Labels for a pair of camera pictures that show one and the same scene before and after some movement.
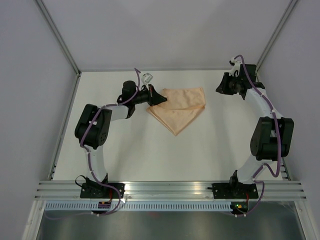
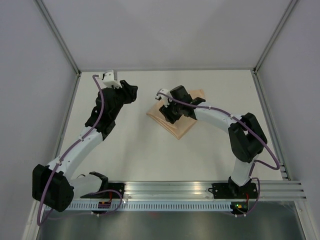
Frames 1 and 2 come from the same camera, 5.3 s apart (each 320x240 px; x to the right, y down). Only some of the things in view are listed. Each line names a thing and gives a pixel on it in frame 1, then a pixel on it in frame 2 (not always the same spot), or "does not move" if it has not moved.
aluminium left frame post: [58, 36] does not move
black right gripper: [222, 88] → [167, 112]
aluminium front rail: [167, 191] does not move
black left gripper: [153, 97] → [130, 92]
